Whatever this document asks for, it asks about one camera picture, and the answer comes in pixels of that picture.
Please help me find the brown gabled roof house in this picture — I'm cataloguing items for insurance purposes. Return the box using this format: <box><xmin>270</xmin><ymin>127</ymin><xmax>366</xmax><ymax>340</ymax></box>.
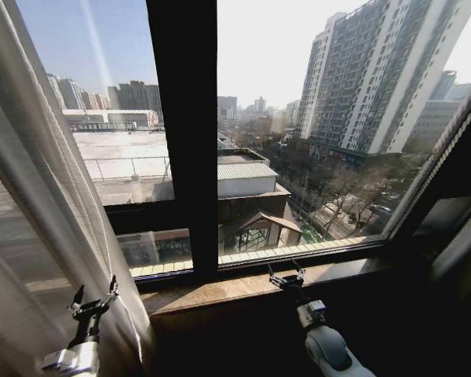
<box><xmin>218</xmin><ymin>192</ymin><xmax>304</xmax><ymax>257</ymax></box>

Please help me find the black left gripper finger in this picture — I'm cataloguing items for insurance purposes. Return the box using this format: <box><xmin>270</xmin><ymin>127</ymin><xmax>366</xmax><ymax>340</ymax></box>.
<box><xmin>100</xmin><ymin>274</ymin><xmax>120</xmax><ymax>306</ymax></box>
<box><xmin>66</xmin><ymin>284</ymin><xmax>88</xmax><ymax>317</ymax></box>

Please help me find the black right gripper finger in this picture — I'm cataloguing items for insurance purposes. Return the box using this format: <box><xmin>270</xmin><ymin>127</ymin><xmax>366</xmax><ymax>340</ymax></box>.
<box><xmin>266</xmin><ymin>262</ymin><xmax>284</xmax><ymax>287</ymax></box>
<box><xmin>291</xmin><ymin>258</ymin><xmax>307</xmax><ymax>282</ymax></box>

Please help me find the tall grey apartment tower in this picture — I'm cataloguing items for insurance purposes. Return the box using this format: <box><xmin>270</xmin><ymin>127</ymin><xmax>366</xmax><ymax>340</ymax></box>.
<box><xmin>296</xmin><ymin>0</ymin><xmax>471</xmax><ymax>158</ymax></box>

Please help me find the dark side window panel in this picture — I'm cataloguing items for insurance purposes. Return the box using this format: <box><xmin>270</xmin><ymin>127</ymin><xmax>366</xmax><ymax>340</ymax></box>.
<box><xmin>392</xmin><ymin>78</ymin><xmax>471</xmax><ymax>299</ymax></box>

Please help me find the sheer white curtain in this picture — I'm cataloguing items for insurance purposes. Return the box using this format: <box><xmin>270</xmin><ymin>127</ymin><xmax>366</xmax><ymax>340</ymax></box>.
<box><xmin>0</xmin><ymin>0</ymin><xmax>158</xmax><ymax>377</ymax></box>

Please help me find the pale beaded window edge strip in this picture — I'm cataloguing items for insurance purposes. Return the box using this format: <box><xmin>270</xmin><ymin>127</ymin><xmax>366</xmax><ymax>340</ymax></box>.
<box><xmin>384</xmin><ymin>64</ymin><xmax>471</xmax><ymax>236</ymax></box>

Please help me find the low white flat-roofed building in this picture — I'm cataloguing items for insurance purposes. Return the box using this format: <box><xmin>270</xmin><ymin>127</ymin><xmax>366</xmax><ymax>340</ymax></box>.
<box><xmin>72</xmin><ymin>131</ymin><xmax>173</xmax><ymax>205</ymax></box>

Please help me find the black window frame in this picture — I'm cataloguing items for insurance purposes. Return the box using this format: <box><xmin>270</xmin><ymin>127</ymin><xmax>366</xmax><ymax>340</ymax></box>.
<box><xmin>101</xmin><ymin>0</ymin><xmax>471</xmax><ymax>294</ymax></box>

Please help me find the brown stone window sill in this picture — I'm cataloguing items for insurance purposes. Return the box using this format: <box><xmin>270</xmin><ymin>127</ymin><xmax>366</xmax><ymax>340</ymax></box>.
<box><xmin>139</xmin><ymin>257</ymin><xmax>397</xmax><ymax>317</ymax></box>

